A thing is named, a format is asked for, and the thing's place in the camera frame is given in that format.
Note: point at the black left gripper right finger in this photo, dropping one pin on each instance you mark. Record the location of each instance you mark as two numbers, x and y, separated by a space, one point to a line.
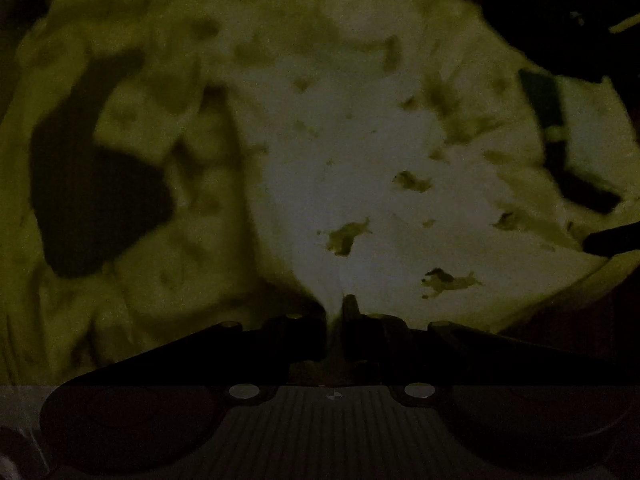
361 333

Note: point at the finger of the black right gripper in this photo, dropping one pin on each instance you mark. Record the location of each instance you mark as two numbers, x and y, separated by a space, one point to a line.
612 242

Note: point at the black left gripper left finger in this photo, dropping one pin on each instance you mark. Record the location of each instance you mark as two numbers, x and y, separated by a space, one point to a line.
295 321

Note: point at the white patterned small garment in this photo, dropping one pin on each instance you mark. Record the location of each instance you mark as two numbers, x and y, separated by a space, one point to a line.
441 160

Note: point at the dark cloth item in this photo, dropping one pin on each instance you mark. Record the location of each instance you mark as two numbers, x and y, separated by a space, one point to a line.
91 203

